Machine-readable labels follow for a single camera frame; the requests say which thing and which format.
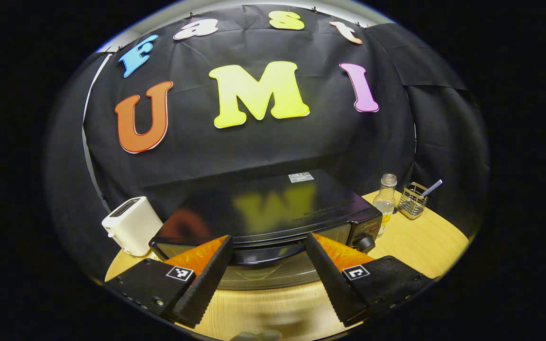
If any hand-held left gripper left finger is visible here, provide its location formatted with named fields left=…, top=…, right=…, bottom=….
left=106, top=234, right=234, bottom=328

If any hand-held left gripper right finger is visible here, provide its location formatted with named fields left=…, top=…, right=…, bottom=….
left=304, top=232, right=434, bottom=327

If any black electric oven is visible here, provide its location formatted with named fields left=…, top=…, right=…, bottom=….
left=149, top=170, right=383, bottom=290

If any white toaster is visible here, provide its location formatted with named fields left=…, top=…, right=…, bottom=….
left=101, top=196, right=164, bottom=257

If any clear glass bottle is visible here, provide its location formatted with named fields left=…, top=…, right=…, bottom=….
left=373, top=173, right=398, bottom=236

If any striped straw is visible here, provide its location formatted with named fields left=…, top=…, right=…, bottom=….
left=420, top=179, right=443, bottom=197

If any black backdrop cloth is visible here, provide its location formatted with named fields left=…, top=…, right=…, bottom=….
left=45, top=4, right=491, bottom=280

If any metal wire holder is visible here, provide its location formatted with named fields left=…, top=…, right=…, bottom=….
left=399, top=182, right=429, bottom=220

